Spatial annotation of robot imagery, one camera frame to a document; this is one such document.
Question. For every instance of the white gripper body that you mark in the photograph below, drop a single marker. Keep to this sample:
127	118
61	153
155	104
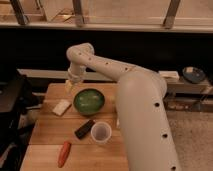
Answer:
76	77

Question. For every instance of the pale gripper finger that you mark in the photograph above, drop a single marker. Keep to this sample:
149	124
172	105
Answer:
68	86

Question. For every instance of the white sponge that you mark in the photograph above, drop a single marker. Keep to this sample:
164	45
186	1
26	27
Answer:
61	107

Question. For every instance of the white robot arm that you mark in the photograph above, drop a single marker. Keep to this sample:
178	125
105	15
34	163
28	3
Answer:
139	104

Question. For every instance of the green ceramic bowl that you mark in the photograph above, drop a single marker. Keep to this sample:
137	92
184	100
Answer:
89	101

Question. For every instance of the translucent plastic cup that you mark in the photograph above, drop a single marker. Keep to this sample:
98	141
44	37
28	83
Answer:
101	132

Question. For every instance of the black rectangular block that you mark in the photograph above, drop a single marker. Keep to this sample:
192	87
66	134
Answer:
84	129

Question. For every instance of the black chair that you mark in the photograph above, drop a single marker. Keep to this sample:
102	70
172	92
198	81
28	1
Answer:
15	97

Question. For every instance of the orange carrot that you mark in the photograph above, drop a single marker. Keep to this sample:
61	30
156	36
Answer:
64	153

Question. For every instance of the white box on shelf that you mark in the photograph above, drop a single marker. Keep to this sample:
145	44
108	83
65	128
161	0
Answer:
173	75

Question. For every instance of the dark blue plate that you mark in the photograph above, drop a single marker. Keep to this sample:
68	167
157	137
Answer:
193	75

